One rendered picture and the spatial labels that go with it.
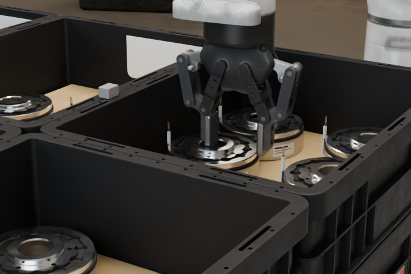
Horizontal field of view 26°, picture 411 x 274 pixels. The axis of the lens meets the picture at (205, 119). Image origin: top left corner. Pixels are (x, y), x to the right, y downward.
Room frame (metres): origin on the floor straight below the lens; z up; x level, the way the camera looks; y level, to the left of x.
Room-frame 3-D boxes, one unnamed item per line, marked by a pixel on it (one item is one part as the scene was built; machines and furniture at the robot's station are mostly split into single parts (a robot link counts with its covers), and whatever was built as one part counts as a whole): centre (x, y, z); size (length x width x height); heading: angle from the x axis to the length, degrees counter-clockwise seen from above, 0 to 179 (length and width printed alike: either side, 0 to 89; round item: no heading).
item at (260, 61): (0.91, -0.04, 0.98); 0.08 x 0.08 x 0.09
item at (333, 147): (0.94, -0.19, 0.86); 0.10 x 0.10 x 0.01
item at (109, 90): (0.90, 0.10, 0.94); 0.02 x 0.01 x 0.01; 148
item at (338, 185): (0.89, -0.07, 0.92); 0.40 x 0.30 x 0.02; 148
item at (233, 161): (0.93, -0.01, 0.86); 0.10 x 0.10 x 0.01
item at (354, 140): (0.94, -0.19, 0.86); 0.05 x 0.05 x 0.01
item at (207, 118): (0.92, -0.01, 0.88); 0.02 x 0.01 x 0.04; 156
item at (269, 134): (0.89, -0.07, 0.90); 0.03 x 0.01 x 0.05; 66
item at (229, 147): (0.93, -0.01, 0.86); 0.05 x 0.05 x 0.01
